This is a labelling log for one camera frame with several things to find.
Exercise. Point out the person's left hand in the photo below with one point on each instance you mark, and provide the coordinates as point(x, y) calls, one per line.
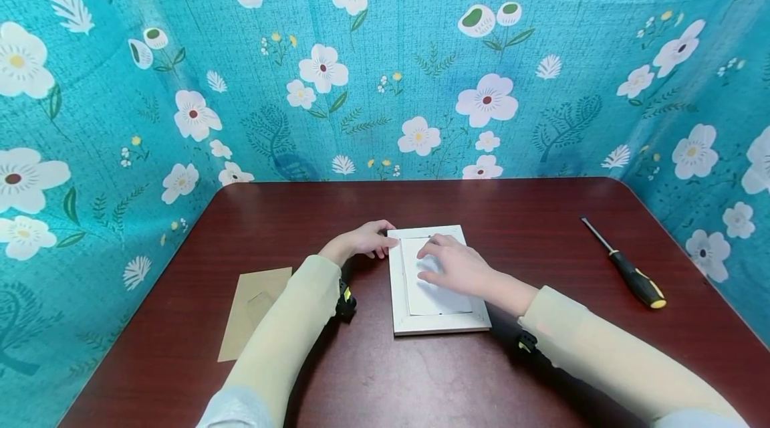
point(360, 240)

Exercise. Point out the person's right hand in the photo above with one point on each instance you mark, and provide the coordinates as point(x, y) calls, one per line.
point(463, 267)

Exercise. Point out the person's left fingers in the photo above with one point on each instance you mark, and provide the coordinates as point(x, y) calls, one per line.
point(380, 253)

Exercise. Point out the person's right fingers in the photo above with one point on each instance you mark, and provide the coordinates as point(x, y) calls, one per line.
point(434, 245)

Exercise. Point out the person's left index finger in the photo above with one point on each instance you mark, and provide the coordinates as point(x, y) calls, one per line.
point(382, 224)

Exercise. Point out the person's left thumb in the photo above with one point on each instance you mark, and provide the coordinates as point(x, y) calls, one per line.
point(388, 241)

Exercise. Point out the person's right thumb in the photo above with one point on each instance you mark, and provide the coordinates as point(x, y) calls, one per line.
point(431, 276)

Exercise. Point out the white picture frame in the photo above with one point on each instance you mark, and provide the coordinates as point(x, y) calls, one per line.
point(400, 301)

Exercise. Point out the person's left forearm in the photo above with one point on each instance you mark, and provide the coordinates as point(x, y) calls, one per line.
point(289, 334)

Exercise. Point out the person's right forearm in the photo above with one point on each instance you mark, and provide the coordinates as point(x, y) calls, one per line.
point(613, 354)

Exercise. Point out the black wrist band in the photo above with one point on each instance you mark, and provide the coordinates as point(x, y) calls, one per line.
point(345, 303)
point(527, 342)

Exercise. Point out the black and yellow screwdriver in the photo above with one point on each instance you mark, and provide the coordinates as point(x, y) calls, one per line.
point(633, 275)

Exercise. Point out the brown frame backing board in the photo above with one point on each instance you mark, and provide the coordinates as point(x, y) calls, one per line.
point(243, 321)

